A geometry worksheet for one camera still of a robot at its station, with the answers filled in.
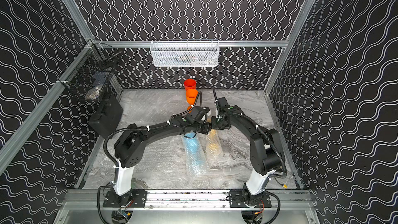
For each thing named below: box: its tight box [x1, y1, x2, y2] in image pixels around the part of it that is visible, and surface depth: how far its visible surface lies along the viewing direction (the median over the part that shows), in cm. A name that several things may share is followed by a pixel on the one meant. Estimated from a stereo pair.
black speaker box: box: [88, 93, 124, 139], surface depth 90 cm
